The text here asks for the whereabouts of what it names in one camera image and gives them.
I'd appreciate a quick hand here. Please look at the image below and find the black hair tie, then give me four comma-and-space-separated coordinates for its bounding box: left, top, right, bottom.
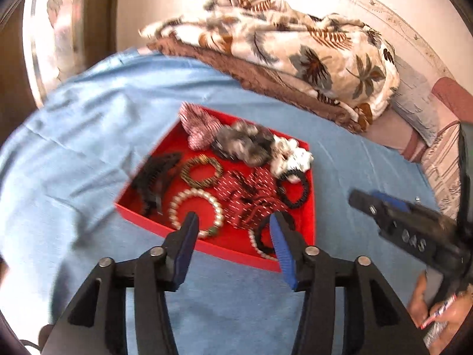
276, 169, 310, 209
253, 210, 296, 256

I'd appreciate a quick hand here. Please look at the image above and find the grey fuzzy scrunchie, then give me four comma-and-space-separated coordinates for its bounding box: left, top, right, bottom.
211, 120, 274, 167

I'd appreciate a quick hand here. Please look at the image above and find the pearl bracelet with green bead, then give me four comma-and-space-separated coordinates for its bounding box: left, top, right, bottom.
167, 187, 226, 239

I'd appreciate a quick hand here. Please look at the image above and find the grey blue pillow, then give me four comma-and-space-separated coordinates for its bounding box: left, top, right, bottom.
386, 56, 455, 147

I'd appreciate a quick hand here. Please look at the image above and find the striped floral pillow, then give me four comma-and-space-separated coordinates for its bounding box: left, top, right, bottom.
421, 123, 461, 220

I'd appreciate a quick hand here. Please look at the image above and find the leopard print hair tie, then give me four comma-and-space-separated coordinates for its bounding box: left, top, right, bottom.
179, 154, 225, 189

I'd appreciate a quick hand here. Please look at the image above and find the pink bedsheet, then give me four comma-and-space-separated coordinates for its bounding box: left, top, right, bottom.
363, 77, 472, 162

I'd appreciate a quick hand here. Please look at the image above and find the pink striped scrunchie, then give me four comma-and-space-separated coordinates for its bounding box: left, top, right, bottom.
179, 102, 223, 151

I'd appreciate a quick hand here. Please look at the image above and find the person right hand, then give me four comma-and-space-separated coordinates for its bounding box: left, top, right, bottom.
407, 272, 472, 355

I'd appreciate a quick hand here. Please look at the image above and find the plain pearl bracelet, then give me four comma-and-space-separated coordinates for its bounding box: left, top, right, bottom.
247, 227, 280, 262

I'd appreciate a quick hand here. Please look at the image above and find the red tray box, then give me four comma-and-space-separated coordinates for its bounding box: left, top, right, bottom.
116, 107, 316, 272

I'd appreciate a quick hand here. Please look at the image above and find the dark red dotted scrunchie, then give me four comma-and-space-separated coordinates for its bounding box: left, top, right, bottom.
216, 167, 289, 229

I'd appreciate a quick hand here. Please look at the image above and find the black hair claw clip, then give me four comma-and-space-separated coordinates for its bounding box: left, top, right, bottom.
132, 152, 182, 216

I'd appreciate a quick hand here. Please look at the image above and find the blue bed cloth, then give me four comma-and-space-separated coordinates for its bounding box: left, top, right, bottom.
1, 49, 436, 341

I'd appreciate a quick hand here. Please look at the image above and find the white satin scrunchie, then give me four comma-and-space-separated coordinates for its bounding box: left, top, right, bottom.
269, 135, 313, 179

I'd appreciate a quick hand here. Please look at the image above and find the floral leaf blanket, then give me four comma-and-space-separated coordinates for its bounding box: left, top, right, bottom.
139, 0, 400, 131

